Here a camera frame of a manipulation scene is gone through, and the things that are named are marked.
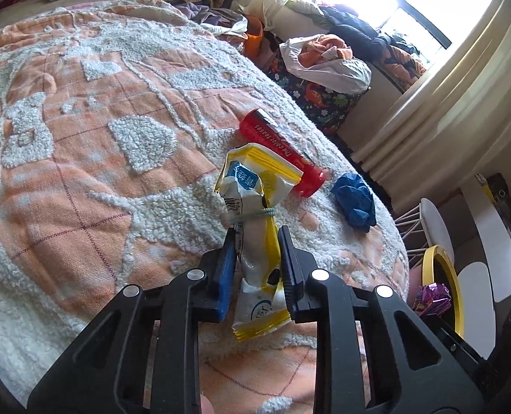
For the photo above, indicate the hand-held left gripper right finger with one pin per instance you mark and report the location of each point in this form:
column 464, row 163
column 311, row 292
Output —
column 287, row 267

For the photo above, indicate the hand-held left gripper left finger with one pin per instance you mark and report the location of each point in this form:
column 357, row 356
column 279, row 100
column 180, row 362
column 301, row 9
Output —
column 225, row 276

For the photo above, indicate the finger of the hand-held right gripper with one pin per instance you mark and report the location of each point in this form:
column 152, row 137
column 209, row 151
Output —
column 466, row 351

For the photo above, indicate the purple foil wrapper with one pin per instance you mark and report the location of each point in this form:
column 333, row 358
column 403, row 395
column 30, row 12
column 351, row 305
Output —
column 432, row 297

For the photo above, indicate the yellow rimmed black bin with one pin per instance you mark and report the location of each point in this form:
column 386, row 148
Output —
column 447, row 267

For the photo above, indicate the yellow white snack packet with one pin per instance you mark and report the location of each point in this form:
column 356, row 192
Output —
column 246, row 181

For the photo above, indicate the white rounded cabinet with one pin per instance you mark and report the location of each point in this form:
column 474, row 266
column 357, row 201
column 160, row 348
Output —
column 475, row 302

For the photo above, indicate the white desk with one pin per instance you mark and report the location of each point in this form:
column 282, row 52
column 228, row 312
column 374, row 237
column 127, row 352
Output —
column 492, row 233

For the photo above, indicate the red cylindrical tube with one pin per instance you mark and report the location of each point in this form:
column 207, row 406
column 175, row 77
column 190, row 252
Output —
column 272, row 138

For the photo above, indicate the dark camouflage bag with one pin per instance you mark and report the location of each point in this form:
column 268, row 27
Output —
column 503, row 194

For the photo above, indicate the dinosaur print storage bag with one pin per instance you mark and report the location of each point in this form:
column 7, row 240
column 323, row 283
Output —
column 324, row 103

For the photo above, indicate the orange white tufted blanket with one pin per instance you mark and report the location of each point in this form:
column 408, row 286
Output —
column 87, row 159

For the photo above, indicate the white plastic bag of clothes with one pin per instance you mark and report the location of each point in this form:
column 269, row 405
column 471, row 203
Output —
column 346, row 73

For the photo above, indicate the orange bag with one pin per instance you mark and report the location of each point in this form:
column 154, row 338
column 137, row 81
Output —
column 253, row 34

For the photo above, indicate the clothes on windowsill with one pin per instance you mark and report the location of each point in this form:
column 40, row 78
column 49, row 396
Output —
column 359, row 30

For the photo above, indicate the lavender garment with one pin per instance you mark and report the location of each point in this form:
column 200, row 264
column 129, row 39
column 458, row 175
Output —
column 199, row 11

